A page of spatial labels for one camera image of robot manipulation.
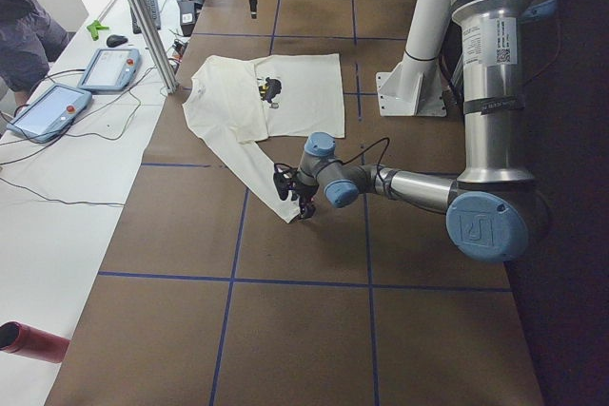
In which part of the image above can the white long-sleeve cat shirt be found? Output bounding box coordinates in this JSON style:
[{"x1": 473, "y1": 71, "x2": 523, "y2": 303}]
[{"x1": 183, "y1": 54, "x2": 344, "y2": 222}]

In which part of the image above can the small black box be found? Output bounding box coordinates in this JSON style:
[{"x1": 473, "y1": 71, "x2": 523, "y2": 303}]
[{"x1": 178, "y1": 0, "x2": 197, "y2": 37}]

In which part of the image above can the black keyboard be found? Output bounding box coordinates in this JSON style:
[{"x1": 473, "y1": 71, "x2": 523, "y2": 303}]
[{"x1": 130, "y1": 0, "x2": 162, "y2": 35}]

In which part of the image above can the black computer mouse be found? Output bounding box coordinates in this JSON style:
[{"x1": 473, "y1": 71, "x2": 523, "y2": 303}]
[{"x1": 106, "y1": 34, "x2": 128, "y2": 48}]

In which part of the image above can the far blue teach pendant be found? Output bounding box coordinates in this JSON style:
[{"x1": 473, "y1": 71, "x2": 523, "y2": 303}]
[{"x1": 77, "y1": 48, "x2": 141, "y2": 93}]

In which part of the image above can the blue teach pendant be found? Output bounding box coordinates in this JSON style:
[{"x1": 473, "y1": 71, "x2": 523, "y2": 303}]
[
  {"x1": 7, "y1": 84, "x2": 92, "y2": 144},
  {"x1": 77, "y1": 48, "x2": 141, "y2": 93}
]

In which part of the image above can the green plastic clamp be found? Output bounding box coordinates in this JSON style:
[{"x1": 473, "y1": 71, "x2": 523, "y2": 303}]
[{"x1": 87, "y1": 19, "x2": 109, "y2": 41}]

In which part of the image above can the person in dark jacket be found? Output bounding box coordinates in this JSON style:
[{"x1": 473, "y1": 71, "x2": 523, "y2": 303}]
[{"x1": 1, "y1": 0, "x2": 71, "y2": 106}]

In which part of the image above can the near blue teach pendant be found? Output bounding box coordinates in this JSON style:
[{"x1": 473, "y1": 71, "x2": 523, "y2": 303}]
[{"x1": 7, "y1": 84, "x2": 92, "y2": 144}]

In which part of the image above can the red cylinder tube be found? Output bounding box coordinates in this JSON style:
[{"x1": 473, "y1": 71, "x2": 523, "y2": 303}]
[{"x1": 1, "y1": 321, "x2": 70, "y2": 363}]

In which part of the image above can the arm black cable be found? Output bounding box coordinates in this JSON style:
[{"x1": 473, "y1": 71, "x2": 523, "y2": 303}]
[{"x1": 273, "y1": 137, "x2": 394, "y2": 188}]

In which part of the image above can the aluminium frame post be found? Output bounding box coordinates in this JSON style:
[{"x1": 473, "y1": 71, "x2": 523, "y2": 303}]
[{"x1": 128, "y1": 0, "x2": 178, "y2": 94}]

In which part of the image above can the white pedestal column base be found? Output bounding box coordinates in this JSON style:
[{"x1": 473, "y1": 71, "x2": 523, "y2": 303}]
[{"x1": 376, "y1": 0, "x2": 452, "y2": 117}]

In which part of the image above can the pendant black cable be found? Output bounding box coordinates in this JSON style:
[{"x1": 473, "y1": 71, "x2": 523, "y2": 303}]
[{"x1": 0, "y1": 68, "x2": 191, "y2": 208}]

